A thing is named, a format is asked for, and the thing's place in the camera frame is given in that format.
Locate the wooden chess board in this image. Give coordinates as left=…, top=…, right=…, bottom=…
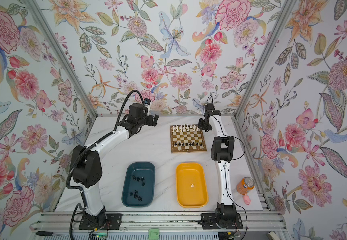
left=169, top=125, right=207, bottom=153

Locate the yellow plastic tray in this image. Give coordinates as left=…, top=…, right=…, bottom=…
left=176, top=163, right=208, bottom=209

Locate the orange drink can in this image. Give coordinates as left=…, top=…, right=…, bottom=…
left=236, top=177, right=255, bottom=195

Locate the dark teal plastic tray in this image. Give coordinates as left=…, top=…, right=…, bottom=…
left=121, top=162, right=155, bottom=208

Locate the pink pig toy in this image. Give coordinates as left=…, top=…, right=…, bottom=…
left=243, top=195, right=251, bottom=205

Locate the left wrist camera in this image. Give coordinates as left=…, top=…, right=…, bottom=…
left=143, top=98, right=151, bottom=109

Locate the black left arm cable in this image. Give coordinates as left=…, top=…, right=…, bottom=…
left=65, top=89, right=145, bottom=240

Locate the green clip on rail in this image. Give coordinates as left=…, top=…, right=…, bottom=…
left=148, top=229, right=160, bottom=240

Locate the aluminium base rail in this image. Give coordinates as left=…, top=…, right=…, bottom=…
left=29, top=211, right=287, bottom=234

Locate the black screwdriver handle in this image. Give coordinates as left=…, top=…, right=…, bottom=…
left=36, top=231, right=53, bottom=237

